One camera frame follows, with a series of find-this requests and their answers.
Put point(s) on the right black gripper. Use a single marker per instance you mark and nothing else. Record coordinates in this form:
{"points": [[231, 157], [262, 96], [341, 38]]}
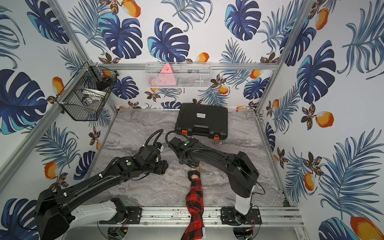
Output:
{"points": [[181, 161]]}

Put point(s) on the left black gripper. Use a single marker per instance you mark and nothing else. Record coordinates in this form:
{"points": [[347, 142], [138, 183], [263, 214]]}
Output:
{"points": [[162, 167]]}

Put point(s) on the black wrist watch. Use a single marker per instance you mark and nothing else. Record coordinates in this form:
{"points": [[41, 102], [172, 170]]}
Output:
{"points": [[192, 175]]}

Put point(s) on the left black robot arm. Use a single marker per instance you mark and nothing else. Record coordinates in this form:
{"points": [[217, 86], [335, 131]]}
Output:
{"points": [[54, 211]]}

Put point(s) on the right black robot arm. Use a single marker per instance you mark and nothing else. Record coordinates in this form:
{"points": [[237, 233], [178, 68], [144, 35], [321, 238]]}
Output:
{"points": [[241, 172]]}

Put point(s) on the red plaid sleeved forearm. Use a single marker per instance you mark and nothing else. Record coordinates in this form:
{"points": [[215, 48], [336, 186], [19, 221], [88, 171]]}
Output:
{"points": [[195, 205]]}

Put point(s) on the mannequin hand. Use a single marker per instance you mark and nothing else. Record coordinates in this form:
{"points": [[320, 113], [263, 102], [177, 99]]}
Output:
{"points": [[198, 168]]}

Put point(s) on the black plastic tool case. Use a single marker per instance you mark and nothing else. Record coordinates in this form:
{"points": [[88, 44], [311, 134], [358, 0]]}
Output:
{"points": [[203, 120]]}

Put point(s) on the pink triangular object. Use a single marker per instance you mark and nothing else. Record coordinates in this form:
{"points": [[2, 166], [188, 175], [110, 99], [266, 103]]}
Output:
{"points": [[166, 77]]}

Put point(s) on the white wire basket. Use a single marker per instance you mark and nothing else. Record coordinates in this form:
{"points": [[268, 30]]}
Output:
{"points": [[188, 74]]}

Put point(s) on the black wire basket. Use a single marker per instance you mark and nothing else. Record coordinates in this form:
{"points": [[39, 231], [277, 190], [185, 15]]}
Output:
{"points": [[85, 96]]}

